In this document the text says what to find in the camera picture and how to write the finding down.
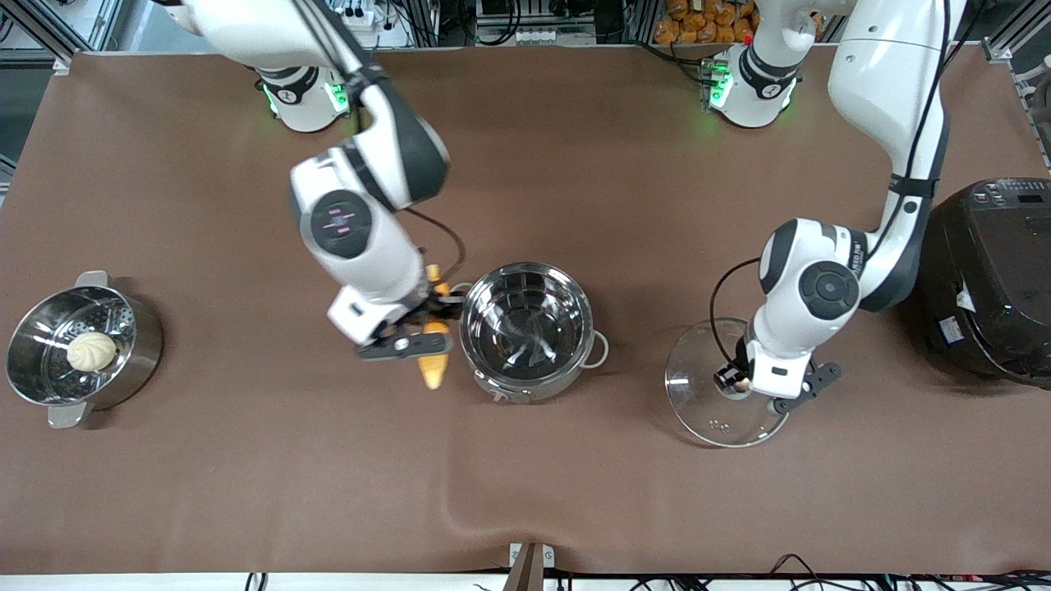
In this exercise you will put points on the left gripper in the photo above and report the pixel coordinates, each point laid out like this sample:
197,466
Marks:
727,377

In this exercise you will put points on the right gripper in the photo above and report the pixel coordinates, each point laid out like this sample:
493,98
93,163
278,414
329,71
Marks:
433,309

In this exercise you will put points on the glass pot lid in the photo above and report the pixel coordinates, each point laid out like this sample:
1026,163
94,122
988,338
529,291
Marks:
706,410

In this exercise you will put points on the yellow corn cob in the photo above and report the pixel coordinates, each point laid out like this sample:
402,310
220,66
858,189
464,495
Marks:
433,369

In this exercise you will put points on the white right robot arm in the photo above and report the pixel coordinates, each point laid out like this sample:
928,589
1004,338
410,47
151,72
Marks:
361,222

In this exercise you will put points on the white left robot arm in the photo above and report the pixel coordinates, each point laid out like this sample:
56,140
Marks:
829,287

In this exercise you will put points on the steel cooking pot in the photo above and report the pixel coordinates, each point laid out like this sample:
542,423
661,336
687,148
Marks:
525,328

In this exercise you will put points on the steel steamer pot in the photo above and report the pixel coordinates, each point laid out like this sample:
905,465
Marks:
123,373

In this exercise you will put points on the brown table mat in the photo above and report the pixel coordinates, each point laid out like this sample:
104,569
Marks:
525,476

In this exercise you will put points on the black rice cooker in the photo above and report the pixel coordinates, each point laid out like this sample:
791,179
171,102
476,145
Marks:
993,287

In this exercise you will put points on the white power strip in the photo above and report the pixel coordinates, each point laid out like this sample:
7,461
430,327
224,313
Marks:
353,12

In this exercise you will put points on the white steamed bun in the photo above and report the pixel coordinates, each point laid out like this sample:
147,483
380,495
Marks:
91,351

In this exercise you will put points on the bag of orange breads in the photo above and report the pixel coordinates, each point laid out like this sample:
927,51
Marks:
706,20

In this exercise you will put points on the metal table bracket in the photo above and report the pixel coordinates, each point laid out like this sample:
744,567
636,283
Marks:
531,562

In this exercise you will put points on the aluminium frame profile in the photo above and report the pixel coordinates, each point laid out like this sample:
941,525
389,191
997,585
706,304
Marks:
66,29

